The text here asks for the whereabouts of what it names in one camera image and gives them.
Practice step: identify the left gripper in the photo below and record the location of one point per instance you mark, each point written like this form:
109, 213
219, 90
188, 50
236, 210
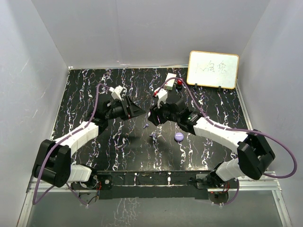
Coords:
136, 111

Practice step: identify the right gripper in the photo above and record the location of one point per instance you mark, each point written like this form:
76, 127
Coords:
155, 114

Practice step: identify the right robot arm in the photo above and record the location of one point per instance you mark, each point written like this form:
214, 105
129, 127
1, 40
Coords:
254, 154

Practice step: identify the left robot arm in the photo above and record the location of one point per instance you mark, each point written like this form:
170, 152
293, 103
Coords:
53, 162

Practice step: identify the purple round earbud case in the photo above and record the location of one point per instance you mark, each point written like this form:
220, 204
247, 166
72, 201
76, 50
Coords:
179, 137

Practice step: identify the white cardboard box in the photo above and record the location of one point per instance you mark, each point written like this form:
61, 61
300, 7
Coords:
170, 82

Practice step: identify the red emergency stop button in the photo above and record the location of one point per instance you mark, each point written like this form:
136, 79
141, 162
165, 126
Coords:
179, 85

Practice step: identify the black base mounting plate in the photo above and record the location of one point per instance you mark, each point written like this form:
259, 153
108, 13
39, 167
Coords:
152, 184

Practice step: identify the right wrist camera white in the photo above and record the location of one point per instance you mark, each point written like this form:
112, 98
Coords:
161, 95

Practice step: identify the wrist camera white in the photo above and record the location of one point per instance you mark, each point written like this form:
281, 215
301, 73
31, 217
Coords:
116, 92
161, 95

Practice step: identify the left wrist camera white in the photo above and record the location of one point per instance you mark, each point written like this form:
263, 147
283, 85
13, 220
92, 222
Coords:
116, 92

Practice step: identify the white whiteboard yellow frame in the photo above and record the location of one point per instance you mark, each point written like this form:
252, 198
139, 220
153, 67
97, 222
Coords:
211, 69

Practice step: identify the aluminium frame rail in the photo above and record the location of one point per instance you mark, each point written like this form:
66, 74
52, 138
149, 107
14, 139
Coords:
160, 204

